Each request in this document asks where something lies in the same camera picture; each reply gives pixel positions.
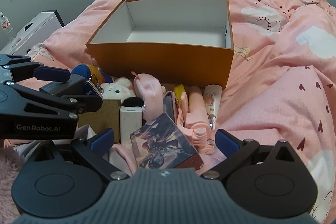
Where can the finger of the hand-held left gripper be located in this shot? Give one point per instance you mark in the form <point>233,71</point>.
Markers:
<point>78,104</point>
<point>52,73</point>

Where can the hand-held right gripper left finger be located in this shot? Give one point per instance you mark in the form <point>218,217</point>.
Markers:
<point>101,138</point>

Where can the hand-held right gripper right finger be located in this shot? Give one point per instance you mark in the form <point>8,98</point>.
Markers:
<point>227,140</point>

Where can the brown board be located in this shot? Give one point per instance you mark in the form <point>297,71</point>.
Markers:
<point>105,113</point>

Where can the white hand cream tube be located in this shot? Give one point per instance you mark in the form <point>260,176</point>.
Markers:
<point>212,100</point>

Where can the pink fabric pouch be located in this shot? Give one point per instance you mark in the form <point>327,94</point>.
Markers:
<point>149,92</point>

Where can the orange cardboard box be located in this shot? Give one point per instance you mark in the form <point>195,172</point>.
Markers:
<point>157,64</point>

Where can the blue key tag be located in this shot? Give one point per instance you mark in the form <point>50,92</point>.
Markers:
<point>90,88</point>

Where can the white power bank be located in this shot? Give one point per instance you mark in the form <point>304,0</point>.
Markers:
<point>130,121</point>

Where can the pink plastic holder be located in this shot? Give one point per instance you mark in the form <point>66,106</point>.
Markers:
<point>194,129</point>

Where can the white plush bunny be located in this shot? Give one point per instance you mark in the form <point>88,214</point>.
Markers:
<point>115,90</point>

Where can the printed card box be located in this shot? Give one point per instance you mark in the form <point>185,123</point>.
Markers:
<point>162,142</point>

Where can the clear water bottle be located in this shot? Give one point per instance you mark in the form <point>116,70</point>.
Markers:
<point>6,27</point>

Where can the yellow duck toy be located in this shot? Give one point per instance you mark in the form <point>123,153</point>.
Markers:
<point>179,90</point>

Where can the pink printed blanket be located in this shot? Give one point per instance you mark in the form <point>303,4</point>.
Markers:
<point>275,56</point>

